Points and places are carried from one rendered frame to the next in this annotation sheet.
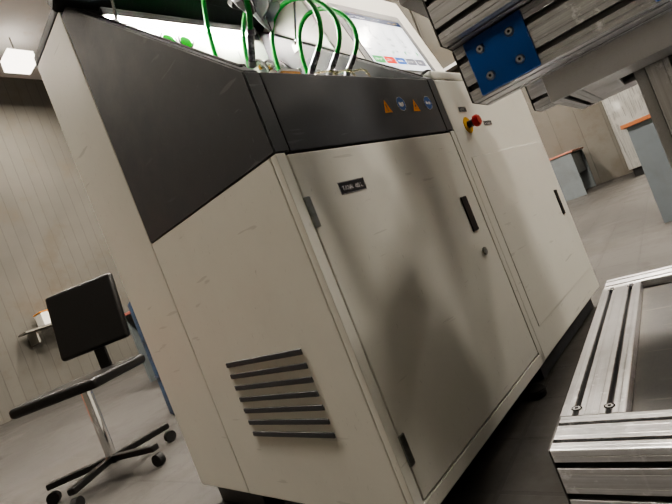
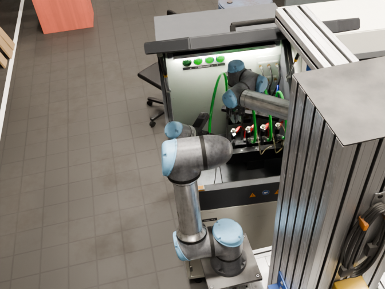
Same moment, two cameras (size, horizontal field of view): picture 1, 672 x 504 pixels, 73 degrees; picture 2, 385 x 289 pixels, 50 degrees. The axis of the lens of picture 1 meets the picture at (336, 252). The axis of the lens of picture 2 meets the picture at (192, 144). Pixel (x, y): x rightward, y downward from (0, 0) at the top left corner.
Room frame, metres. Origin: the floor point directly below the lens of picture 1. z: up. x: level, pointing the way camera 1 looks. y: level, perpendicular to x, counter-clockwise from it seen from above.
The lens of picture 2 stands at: (-0.08, -0.97, 2.59)
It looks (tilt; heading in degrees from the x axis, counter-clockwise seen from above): 44 degrees down; 44
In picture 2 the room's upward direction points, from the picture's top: 5 degrees counter-clockwise
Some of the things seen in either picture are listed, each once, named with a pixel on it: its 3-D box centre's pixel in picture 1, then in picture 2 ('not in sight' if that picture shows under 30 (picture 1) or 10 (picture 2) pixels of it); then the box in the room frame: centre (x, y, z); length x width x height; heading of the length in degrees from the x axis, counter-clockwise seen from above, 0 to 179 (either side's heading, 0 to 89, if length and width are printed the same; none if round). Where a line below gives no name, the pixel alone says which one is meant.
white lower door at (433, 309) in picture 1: (437, 276); (240, 240); (1.06, -0.20, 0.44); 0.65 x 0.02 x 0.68; 136
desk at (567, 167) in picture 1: (563, 177); not in sight; (7.77, -4.12, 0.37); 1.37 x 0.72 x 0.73; 142
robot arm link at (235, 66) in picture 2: not in sight; (236, 73); (1.19, -0.07, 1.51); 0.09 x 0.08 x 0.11; 87
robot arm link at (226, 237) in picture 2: not in sight; (226, 238); (0.63, -0.43, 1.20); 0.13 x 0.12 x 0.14; 137
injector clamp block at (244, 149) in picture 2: not in sight; (254, 153); (1.33, -0.10, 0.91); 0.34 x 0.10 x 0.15; 136
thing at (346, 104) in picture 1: (366, 111); (241, 192); (1.07, -0.19, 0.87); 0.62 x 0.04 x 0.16; 136
